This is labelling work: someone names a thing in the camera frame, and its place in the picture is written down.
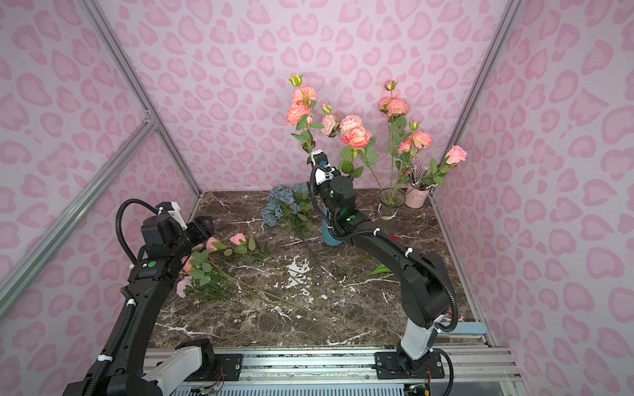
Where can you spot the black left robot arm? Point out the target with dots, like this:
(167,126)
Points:
(138,307)

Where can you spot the pink artificial rose stem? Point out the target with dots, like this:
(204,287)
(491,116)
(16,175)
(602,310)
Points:
(435,177)

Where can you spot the aluminium frame post right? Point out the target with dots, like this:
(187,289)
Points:
(513,11)

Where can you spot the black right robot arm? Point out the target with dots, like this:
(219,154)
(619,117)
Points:
(427,295)

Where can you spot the aluminium frame post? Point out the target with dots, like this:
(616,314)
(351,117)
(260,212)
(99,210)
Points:
(513,11)
(107,35)

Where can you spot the pink pencil cup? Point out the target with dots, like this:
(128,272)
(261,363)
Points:
(418,188)

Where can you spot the clear glass vase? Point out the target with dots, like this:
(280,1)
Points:
(390,200)

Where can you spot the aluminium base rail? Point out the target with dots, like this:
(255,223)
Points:
(458,370)

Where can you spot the pale pink rose spray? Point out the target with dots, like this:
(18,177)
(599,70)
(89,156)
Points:
(334,124)

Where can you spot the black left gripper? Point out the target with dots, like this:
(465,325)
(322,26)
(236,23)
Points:
(202,228)

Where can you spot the pink peony spray stem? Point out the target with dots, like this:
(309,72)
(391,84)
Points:
(406,138)

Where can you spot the large pink rose stem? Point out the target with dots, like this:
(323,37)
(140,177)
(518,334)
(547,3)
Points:
(358,152)

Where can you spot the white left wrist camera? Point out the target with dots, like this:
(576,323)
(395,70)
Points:
(173,209)

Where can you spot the diagonal aluminium frame bar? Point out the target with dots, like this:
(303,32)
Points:
(33,263)

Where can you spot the pink rosebud stem pair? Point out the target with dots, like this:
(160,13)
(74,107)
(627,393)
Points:
(238,247)

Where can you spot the teal ceramic vase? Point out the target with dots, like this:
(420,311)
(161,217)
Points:
(329,235)

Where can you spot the aluminium frame post left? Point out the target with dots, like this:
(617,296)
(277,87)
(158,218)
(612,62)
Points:
(107,35)

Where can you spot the cream pink rose bunch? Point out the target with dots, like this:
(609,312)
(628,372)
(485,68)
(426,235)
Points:
(202,280)

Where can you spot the blue artificial rose bunch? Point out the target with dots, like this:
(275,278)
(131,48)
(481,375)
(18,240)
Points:
(290,206)

